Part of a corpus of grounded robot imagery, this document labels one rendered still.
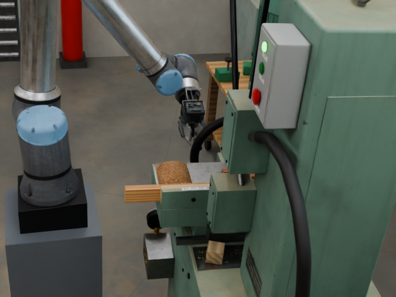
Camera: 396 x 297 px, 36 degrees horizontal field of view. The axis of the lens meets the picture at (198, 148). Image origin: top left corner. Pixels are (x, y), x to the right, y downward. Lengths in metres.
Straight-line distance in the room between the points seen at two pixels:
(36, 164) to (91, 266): 0.40
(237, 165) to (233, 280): 0.38
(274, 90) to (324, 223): 0.30
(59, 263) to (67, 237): 0.10
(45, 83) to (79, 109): 1.86
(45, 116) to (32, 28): 0.27
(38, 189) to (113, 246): 0.90
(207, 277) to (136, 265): 1.22
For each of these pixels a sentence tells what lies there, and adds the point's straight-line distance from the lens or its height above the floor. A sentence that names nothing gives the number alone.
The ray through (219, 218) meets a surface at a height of 1.00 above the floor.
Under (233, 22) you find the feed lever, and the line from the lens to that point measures 1.40.
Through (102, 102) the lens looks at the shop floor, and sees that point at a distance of 3.95.
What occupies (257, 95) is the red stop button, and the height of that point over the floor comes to 1.37.
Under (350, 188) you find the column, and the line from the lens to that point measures 1.17.
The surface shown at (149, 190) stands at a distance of 1.55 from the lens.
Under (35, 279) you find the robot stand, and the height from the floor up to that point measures 0.40.
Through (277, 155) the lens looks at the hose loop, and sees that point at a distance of 1.06.
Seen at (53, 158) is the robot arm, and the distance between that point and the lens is 1.92.
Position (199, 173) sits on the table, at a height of 0.90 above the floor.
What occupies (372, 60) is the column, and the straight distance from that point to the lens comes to 1.05.
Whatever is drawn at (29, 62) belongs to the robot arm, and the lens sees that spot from 2.00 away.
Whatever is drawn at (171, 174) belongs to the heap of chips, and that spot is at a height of 0.93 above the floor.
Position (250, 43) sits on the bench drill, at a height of 0.47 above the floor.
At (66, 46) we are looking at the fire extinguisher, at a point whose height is 0.15.
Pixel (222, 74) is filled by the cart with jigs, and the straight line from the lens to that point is 3.06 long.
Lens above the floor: 1.85
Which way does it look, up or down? 32 degrees down
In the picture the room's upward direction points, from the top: 5 degrees clockwise
